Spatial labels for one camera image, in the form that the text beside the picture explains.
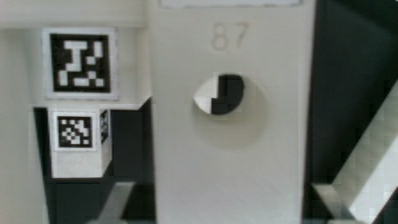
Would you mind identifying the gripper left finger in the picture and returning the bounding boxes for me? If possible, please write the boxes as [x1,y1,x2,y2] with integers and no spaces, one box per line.
[86,182,134,224]

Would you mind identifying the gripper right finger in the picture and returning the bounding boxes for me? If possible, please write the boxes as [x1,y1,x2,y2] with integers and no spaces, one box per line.
[312,183,360,224]

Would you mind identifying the white chair leg block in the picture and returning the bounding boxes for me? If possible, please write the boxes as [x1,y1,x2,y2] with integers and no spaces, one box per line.
[47,109,111,179]

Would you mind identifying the white chair back frame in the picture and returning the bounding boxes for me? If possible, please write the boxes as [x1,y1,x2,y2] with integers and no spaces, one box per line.
[0,0,315,224]

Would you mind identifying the white chair seat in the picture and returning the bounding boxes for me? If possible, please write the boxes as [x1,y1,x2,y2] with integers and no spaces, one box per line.
[193,74,244,115]

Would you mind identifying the white U-shaped fence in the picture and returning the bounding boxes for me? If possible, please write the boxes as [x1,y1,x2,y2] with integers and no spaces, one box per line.
[330,93,398,224]

